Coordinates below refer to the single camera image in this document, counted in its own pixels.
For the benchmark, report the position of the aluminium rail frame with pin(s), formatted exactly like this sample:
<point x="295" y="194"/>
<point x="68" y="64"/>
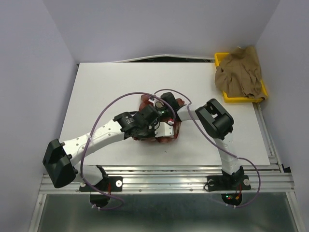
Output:
<point x="173" y="199"/>

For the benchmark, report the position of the red plaid skirt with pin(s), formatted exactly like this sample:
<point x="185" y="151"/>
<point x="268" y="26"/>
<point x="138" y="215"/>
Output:
<point x="166" y="120"/>

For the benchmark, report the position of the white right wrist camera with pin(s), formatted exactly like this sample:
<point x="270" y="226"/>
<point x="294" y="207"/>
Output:
<point x="152" y="100"/>

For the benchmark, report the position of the tan skirt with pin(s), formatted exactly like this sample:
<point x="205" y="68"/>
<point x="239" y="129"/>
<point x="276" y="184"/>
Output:
<point x="241" y="70"/>

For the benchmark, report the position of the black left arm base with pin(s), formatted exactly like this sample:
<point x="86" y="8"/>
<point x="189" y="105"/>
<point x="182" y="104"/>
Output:
<point x="107" y="184"/>

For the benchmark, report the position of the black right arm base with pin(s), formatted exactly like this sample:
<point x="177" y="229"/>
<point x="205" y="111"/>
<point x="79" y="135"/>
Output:
<point x="227" y="183"/>

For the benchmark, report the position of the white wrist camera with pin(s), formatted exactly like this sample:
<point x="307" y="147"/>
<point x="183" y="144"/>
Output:
<point x="152" y="100"/>
<point x="164" y="130"/>

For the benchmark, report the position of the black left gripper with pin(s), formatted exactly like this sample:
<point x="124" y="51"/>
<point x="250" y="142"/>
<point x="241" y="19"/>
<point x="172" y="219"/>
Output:
<point x="155" y="125"/>

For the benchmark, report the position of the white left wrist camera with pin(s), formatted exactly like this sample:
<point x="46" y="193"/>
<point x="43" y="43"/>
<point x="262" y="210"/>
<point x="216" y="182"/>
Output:
<point x="164" y="130"/>

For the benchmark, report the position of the yellow plastic bin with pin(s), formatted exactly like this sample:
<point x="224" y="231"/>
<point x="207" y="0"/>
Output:
<point x="241" y="72"/>

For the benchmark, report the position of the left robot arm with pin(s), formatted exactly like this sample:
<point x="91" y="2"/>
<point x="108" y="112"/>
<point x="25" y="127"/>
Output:
<point x="62" y="161"/>

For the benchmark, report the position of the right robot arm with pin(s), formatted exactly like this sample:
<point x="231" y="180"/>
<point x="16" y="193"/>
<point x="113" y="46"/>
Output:
<point x="216" y="125"/>

